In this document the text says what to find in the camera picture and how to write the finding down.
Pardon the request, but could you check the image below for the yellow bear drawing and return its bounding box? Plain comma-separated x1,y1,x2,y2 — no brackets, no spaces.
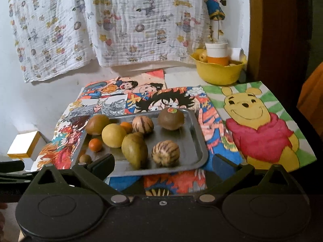
202,81,317,171

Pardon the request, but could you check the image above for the large brown kiwi red sticker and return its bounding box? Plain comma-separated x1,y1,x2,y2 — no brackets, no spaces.
158,107,185,131

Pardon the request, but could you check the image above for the white paper roll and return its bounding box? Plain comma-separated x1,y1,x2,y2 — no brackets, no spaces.
230,48,245,61

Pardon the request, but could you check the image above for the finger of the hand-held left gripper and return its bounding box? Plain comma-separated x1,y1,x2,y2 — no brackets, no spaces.
0,160,26,173
0,173,38,182

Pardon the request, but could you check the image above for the cartoon figures poster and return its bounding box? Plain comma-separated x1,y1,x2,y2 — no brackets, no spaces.
81,71,166,100

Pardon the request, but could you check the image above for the striped round melon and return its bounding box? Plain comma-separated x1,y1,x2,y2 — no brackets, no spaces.
152,141,180,167
132,115,154,134

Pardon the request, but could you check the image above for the brown wooden door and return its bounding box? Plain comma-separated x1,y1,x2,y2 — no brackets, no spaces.
249,0,310,84

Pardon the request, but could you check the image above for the dark-haired figure poster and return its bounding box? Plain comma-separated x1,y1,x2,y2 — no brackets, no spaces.
126,86,243,167

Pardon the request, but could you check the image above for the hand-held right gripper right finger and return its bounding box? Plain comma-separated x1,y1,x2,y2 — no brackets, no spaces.
195,154,307,204

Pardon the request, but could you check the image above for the metal tray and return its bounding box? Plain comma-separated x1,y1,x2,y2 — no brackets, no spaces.
71,108,209,177

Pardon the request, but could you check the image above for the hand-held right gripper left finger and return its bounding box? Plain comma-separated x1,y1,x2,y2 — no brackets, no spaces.
26,153,130,204

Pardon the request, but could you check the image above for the white printed blanket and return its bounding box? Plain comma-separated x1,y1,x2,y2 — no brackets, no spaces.
7,0,210,83

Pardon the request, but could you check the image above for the white box with gold edges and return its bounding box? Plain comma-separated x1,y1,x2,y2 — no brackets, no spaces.
7,130,43,161

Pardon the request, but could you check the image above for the small orange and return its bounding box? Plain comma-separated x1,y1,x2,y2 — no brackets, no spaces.
88,139,103,152
119,122,133,134

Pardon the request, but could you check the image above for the white and orange cup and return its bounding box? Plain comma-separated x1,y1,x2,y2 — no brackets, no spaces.
205,42,230,66

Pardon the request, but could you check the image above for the round yellow fruit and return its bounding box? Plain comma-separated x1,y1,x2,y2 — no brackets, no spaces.
102,123,127,148

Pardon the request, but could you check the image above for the yellow plastic bowl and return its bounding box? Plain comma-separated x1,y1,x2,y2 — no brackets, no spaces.
190,50,248,86

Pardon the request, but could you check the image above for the orange wooden chair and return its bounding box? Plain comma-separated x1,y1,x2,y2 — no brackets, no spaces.
296,62,323,126

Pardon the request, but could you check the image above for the dried flower stem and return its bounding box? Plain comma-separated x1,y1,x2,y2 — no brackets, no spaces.
208,20,224,43

